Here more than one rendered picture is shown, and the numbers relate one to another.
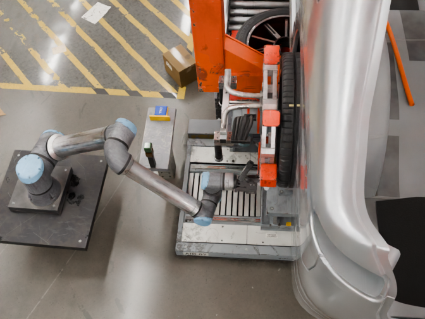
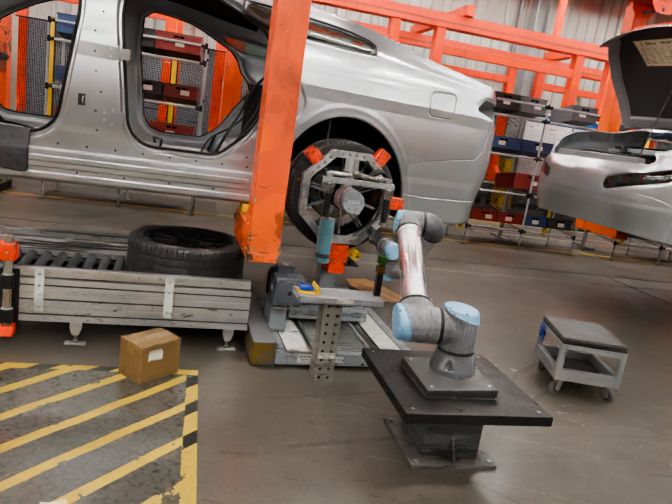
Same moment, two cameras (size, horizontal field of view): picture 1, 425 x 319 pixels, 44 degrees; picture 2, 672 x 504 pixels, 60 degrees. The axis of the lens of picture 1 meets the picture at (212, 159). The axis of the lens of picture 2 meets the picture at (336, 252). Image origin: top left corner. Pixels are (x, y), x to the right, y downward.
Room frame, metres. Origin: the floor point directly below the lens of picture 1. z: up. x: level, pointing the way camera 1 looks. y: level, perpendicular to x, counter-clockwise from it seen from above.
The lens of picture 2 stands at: (3.01, 2.79, 1.25)
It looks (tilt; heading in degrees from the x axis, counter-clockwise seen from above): 12 degrees down; 244
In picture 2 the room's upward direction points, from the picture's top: 9 degrees clockwise
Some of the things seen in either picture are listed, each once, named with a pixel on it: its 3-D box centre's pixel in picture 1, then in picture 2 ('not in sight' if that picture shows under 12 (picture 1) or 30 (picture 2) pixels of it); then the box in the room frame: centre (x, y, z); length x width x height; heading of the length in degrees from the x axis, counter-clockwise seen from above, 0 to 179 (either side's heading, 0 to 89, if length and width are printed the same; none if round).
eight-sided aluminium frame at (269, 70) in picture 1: (267, 119); (345, 197); (1.52, -0.29, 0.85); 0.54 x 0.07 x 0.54; 171
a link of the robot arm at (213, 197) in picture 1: (212, 193); (389, 269); (1.33, 0.02, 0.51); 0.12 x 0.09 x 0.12; 158
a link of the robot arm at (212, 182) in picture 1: (212, 181); (390, 249); (1.34, 0.01, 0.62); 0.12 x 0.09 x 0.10; 81
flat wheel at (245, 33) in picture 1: (284, 55); (187, 256); (2.36, -0.53, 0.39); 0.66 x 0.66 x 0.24
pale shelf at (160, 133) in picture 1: (157, 138); (338, 296); (1.77, 0.30, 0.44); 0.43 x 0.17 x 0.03; 171
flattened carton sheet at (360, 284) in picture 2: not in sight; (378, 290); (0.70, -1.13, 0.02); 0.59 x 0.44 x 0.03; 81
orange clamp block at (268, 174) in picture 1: (267, 175); (394, 203); (1.21, -0.25, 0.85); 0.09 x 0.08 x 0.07; 171
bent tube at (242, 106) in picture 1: (241, 112); (372, 171); (1.44, -0.15, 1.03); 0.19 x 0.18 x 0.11; 81
